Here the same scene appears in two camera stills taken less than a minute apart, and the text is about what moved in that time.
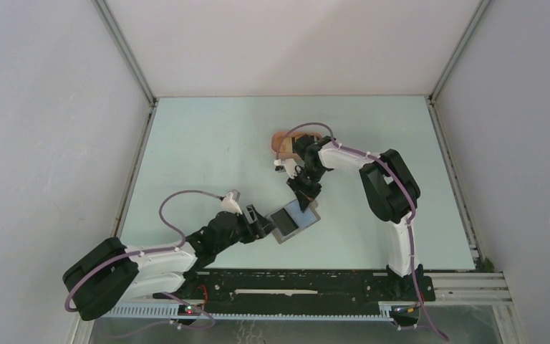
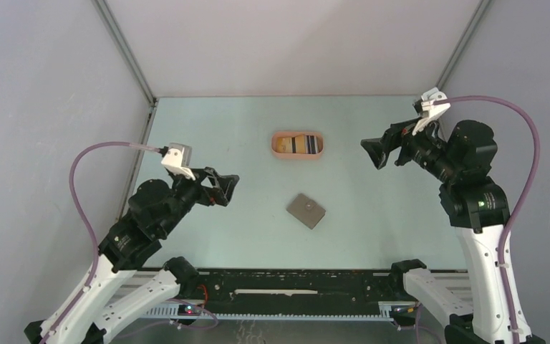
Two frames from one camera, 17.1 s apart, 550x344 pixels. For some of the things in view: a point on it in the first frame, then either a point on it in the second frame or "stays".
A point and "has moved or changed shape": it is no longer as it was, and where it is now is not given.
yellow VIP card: [286, 145] stays
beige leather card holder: [302, 219] has moved or changed shape
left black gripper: [252, 230] -> [222, 193]
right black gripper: [304, 193] -> [377, 147]
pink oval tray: [275, 142] stays
